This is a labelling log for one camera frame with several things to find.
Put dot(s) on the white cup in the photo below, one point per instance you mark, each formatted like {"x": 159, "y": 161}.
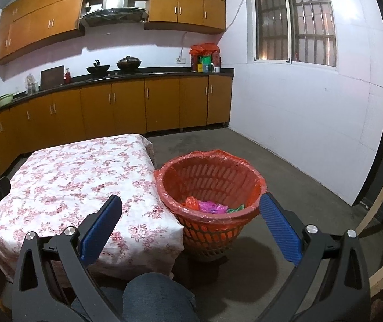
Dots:
{"x": 216, "y": 69}

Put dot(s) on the red plastic basket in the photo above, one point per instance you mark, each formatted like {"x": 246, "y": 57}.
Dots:
{"x": 208, "y": 241}
{"x": 218, "y": 154}

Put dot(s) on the person's right leg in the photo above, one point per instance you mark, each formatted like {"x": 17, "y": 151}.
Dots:
{"x": 158, "y": 297}

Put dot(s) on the floral tablecloth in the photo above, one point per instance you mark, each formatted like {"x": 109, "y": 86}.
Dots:
{"x": 70, "y": 174}

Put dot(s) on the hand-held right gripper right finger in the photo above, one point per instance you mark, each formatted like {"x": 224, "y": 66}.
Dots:
{"x": 280, "y": 229}

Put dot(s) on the green and white plastic bag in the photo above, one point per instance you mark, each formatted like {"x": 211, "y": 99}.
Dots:
{"x": 235, "y": 209}

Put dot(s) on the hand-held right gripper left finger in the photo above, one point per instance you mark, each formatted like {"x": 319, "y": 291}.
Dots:
{"x": 101, "y": 228}

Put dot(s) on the barred window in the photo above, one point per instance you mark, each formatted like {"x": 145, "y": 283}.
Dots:
{"x": 295, "y": 20}

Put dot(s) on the wooden wall cabinet unit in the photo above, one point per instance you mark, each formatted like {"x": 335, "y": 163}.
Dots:
{"x": 184, "y": 3}
{"x": 37, "y": 20}

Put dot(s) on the large red-orange plastic bag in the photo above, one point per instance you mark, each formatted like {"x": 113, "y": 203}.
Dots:
{"x": 190, "y": 204}

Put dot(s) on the black kitchen countertop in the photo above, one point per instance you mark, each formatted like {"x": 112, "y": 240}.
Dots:
{"x": 127, "y": 75}

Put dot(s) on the steel range hood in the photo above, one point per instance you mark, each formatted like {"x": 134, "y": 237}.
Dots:
{"x": 114, "y": 6}

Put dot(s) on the black wok with domed lid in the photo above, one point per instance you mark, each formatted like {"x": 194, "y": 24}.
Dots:
{"x": 129, "y": 63}

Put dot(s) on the black wok with knob lid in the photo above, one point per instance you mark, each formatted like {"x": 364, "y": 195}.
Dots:
{"x": 98, "y": 69}

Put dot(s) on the green basin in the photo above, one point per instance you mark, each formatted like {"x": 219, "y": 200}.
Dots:
{"x": 4, "y": 100}

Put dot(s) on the jar with plastic bag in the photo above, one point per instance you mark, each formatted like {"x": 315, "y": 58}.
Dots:
{"x": 31, "y": 85}

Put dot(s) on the green box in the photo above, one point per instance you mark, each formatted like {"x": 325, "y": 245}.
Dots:
{"x": 206, "y": 64}

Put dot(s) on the red bottle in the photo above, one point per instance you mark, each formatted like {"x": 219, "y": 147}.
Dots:
{"x": 67, "y": 77}

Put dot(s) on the magenta plastic bag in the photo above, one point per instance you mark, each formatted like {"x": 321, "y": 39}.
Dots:
{"x": 211, "y": 207}

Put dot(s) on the wall socket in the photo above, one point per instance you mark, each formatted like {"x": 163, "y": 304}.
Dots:
{"x": 180, "y": 60}

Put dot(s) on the dark cutting board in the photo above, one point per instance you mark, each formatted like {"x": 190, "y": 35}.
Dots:
{"x": 52, "y": 77}

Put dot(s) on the red bag over rack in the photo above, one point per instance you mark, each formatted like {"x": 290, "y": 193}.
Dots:
{"x": 205, "y": 49}

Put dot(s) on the wooden base cabinet run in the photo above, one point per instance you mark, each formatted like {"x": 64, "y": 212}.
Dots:
{"x": 111, "y": 110}

